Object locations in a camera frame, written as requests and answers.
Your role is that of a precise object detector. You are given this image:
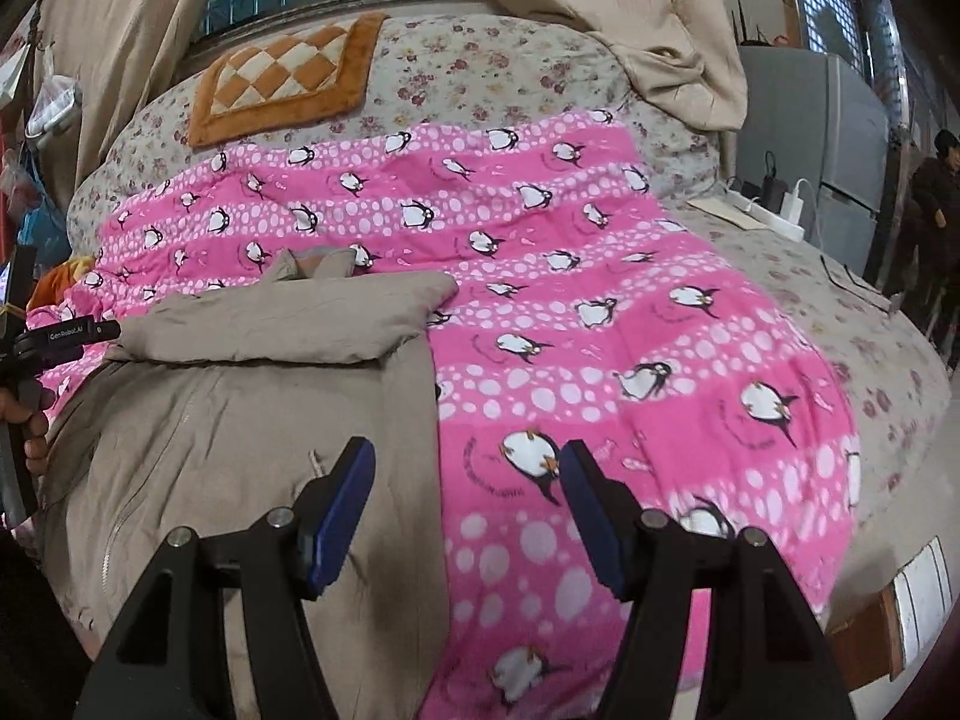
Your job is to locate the beige zip jacket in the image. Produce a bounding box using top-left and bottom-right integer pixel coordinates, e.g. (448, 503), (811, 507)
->
(36, 250), (455, 718)

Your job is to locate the person in dark clothes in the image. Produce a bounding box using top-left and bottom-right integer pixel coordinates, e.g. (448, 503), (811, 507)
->
(905, 128), (958, 351)

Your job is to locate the left hand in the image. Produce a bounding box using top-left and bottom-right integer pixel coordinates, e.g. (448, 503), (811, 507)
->
(0, 387), (55, 478)

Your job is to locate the orange cloth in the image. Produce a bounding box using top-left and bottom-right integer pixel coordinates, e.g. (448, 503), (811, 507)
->
(28, 257), (96, 312)

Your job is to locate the blue plastic bag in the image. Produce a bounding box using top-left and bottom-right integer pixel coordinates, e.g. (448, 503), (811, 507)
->
(18, 148), (71, 275)

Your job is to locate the pink penguin blanket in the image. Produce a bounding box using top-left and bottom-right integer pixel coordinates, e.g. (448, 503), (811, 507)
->
(34, 110), (857, 718)

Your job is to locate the orange checkered cushion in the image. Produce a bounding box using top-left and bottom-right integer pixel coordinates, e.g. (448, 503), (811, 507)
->
(187, 13), (387, 148)

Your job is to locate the white power strip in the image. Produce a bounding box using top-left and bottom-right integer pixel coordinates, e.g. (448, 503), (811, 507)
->
(724, 190), (804, 242)

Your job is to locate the floral bed sheet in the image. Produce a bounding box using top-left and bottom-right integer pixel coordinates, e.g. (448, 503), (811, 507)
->
(57, 16), (947, 614)

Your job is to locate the grey refrigerator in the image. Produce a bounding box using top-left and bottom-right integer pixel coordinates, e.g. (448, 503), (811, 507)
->
(736, 46), (890, 275)

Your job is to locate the beige curtain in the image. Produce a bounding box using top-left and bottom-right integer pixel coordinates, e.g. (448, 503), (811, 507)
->
(496, 0), (748, 132)

